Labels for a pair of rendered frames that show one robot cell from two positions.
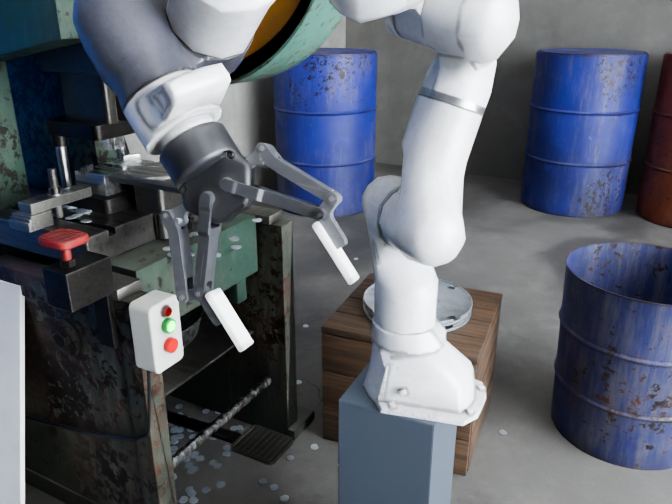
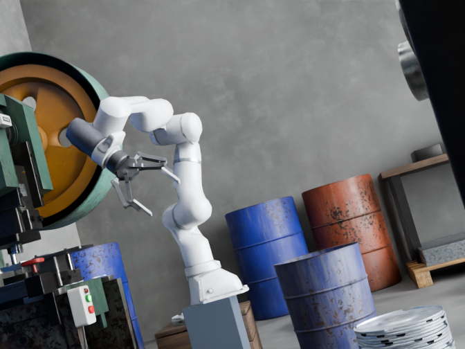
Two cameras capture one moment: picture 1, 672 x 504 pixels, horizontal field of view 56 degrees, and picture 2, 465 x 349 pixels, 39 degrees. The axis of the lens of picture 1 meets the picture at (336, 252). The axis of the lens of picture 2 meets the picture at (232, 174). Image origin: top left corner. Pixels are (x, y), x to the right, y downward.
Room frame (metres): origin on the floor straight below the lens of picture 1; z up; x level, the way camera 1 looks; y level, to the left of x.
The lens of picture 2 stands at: (-1.41, 0.50, 0.62)
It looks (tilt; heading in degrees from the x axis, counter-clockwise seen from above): 6 degrees up; 341
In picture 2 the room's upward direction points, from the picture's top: 16 degrees counter-clockwise
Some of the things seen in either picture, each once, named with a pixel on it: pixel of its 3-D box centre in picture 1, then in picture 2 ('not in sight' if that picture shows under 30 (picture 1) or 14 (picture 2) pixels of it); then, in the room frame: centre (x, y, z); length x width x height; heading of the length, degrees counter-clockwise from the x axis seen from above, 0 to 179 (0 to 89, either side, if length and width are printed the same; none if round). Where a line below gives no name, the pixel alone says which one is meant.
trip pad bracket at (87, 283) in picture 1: (84, 307); (43, 299); (1.00, 0.44, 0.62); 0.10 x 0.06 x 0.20; 151
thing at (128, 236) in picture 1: (120, 210); (25, 289); (1.38, 0.50, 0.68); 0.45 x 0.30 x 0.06; 151
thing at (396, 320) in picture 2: not in sight; (398, 319); (0.50, -0.58, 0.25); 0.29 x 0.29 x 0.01
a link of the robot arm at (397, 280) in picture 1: (399, 247); (185, 233); (1.04, -0.11, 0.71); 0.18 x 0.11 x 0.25; 18
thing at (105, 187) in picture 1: (116, 175); (21, 269); (1.38, 0.49, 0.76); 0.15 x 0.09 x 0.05; 151
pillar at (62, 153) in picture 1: (62, 159); not in sight; (1.34, 0.59, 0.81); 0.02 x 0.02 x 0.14
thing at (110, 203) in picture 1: (115, 191); (21, 278); (1.38, 0.50, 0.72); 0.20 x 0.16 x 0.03; 151
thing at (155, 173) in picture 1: (176, 203); (61, 268); (1.30, 0.34, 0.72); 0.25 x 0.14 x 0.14; 61
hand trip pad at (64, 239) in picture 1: (66, 255); (34, 270); (0.98, 0.45, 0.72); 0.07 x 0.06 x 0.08; 61
